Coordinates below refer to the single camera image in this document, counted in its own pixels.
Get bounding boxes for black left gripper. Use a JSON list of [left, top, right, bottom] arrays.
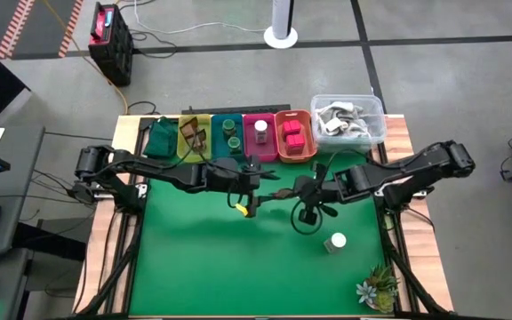
[[236, 156, 282, 219]]

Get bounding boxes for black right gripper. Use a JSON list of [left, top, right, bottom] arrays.
[[274, 162, 342, 218]]

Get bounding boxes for white-lidded glass spice jar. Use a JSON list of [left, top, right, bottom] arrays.
[[253, 119, 269, 145], [323, 231, 348, 255]]

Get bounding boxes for brown spice pouch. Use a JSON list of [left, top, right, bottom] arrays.
[[179, 116, 200, 140], [189, 127, 209, 155]]

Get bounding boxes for pink plastic bin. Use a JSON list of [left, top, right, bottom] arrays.
[[242, 112, 280, 164]]

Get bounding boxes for orange plastic bin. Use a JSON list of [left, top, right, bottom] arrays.
[[274, 108, 319, 164]]

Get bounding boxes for blue plastic bin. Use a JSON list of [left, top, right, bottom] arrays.
[[211, 113, 246, 163]]

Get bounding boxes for grey white crumpled bags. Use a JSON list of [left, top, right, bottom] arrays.
[[316, 100, 372, 138]]

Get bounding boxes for green table mat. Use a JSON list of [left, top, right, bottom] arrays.
[[129, 150, 388, 317]]

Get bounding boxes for yellow plastic bin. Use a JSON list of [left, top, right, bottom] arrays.
[[176, 113, 212, 164]]

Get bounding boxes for clear plastic storage container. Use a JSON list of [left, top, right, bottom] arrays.
[[309, 93, 388, 153]]

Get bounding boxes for small succulent plant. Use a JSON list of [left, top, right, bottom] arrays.
[[355, 263, 401, 315]]

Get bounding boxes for white tower fan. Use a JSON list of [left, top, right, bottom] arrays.
[[262, 0, 300, 50]]

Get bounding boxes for black crate with red top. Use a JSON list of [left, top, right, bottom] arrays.
[[87, 1, 135, 88]]

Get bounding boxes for grey desk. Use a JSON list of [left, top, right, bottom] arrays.
[[0, 124, 46, 257]]

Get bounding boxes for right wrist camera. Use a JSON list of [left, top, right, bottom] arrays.
[[298, 208, 320, 226]]

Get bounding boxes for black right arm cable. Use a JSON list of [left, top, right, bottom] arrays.
[[289, 195, 328, 237]]

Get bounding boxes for black floor cable loop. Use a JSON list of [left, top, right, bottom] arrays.
[[126, 100, 160, 116]]

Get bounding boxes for yellow floor cable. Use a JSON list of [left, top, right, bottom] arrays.
[[41, 0, 130, 116]]

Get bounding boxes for white floor cable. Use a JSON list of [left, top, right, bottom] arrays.
[[132, 0, 267, 36]]

